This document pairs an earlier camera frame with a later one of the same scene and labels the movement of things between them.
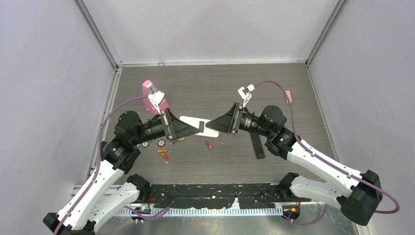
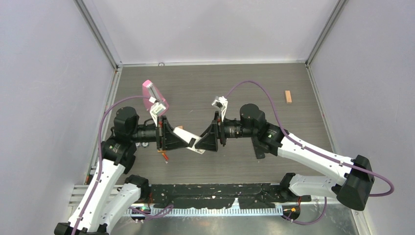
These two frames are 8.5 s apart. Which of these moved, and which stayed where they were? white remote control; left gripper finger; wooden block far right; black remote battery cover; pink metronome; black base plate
Moved: white remote control; left gripper finger
Stayed: black remote battery cover; black base plate; wooden block far right; pink metronome
